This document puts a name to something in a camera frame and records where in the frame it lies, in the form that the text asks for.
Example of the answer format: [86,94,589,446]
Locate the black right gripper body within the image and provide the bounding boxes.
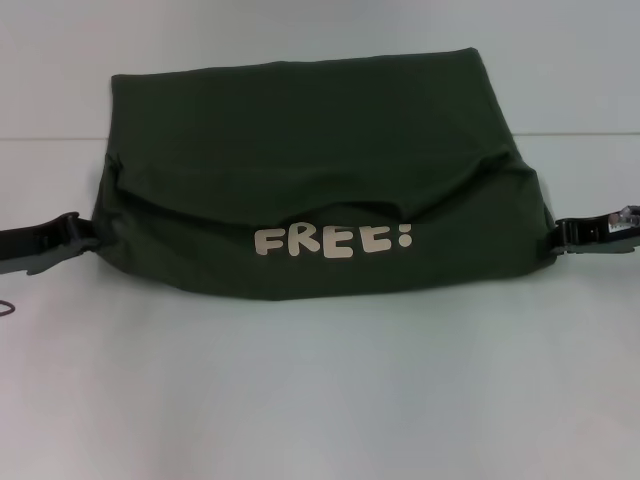
[567,213,640,256]

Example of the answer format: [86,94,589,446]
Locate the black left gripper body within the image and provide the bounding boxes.
[0,218,97,277]

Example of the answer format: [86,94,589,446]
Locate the dark green t-shirt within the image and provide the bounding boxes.
[92,47,564,306]

